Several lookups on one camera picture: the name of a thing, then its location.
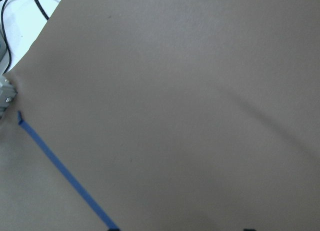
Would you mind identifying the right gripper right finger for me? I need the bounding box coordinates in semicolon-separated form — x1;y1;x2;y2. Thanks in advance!
243;228;256;231

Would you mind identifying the aluminium frame post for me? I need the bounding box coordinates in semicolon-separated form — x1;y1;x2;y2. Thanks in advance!
0;75;18;119

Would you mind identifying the black cable on table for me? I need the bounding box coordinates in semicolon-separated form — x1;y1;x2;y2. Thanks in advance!
0;0;20;76

